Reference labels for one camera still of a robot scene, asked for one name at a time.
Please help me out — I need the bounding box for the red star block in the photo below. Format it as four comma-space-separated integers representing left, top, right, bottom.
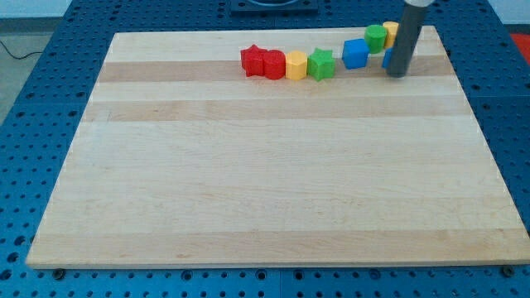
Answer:
240, 45, 267, 77

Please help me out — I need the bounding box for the yellow hexagon block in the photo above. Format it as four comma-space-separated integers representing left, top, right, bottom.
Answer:
285, 50, 307, 80

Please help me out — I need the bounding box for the green star block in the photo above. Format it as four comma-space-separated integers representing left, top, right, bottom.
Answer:
307, 48, 335, 81

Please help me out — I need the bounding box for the wooden board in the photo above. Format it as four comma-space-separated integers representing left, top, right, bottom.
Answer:
26, 26, 529, 269

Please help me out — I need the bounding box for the red cylinder block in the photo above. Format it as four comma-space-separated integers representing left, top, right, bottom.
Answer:
263, 50, 286, 79

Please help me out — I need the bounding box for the blue cube block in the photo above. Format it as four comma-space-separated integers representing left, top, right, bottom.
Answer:
342, 39, 369, 70

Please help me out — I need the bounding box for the blue block behind rod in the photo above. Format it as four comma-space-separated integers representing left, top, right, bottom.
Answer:
382, 48, 393, 69

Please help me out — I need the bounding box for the green cylinder block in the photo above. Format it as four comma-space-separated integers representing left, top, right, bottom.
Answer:
364, 25, 388, 54

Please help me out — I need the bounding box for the yellow block behind rod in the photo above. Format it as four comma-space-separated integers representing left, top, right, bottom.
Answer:
383, 21, 399, 49

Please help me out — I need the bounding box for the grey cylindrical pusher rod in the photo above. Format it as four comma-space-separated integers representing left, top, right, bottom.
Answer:
386, 0, 434, 78

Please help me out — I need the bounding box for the red object at right edge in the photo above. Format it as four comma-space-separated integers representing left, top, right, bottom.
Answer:
510, 33, 530, 64

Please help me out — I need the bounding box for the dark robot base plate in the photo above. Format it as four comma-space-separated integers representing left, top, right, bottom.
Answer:
229, 0, 319, 16

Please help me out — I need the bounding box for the black cable on floor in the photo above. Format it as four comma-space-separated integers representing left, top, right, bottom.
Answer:
0, 40, 45, 60

